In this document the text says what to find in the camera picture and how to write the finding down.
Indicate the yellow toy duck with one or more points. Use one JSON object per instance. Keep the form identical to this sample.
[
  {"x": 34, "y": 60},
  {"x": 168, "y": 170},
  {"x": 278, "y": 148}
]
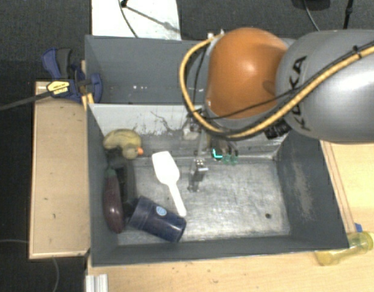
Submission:
[{"x": 126, "y": 141}]

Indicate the black oblong object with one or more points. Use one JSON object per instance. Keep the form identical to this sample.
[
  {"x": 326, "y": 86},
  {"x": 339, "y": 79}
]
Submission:
[{"x": 124, "y": 178}]

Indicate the dark blue cup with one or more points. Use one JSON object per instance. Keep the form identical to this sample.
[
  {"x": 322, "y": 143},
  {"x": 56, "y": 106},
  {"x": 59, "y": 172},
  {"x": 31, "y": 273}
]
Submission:
[{"x": 156, "y": 219}]

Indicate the white plastic scoop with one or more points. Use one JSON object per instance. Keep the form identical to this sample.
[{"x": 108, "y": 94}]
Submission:
[{"x": 165, "y": 169}]

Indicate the purple toy eggplant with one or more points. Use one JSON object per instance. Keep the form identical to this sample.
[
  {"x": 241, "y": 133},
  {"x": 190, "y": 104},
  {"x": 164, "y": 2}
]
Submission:
[{"x": 112, "y": 205}]

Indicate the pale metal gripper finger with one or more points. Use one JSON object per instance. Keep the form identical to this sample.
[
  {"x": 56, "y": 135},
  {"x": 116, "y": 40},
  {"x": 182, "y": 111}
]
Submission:
[
  {"x": 191, "y": 181},
  {"x": 199, "y": 178}
]

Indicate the pale wood board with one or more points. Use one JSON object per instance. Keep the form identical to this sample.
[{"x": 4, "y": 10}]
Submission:
[{"x": 60, "y": 178}]

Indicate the black cylinder on white bracket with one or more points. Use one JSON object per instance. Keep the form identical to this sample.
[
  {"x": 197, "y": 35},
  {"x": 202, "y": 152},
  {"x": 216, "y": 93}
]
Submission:
[{"x": 276, "y": 129}]

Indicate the grey metal bin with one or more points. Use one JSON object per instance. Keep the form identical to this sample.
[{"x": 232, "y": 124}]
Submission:
[{"x": 235, "y": 199}]

